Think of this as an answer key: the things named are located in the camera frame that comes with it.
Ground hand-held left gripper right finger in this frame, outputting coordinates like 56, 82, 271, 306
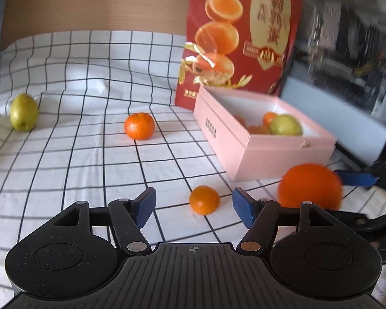
232, 187, 338, 258

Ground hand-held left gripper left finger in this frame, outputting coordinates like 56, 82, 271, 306
51, 187, 157, 258

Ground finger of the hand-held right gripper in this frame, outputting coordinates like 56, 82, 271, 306
322, 211, 386, 248
336, 161, 386, 197

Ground small orange tangerine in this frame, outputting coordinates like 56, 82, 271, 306
189, 185, 221, 216
124, 112, 155, 141
278, 164, 343, 210
263, 111, 279, 126
246, 125, 271, 135

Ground pink cardboard box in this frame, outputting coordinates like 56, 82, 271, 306
193, 85, 338, 182

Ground yellow-green round fruit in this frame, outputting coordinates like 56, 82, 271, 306
269, 114, 303, 136
10, 93, 40, 132

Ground white black-checked cloth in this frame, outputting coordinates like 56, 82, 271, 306
0, 30, 386, 309

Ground black framed screen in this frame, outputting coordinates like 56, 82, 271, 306
278, 0, 386, 171

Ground red and gold snack bag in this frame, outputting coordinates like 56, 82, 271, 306
174, 0, 303, 113

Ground wooden board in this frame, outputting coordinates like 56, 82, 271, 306
0, 0, 194, 52

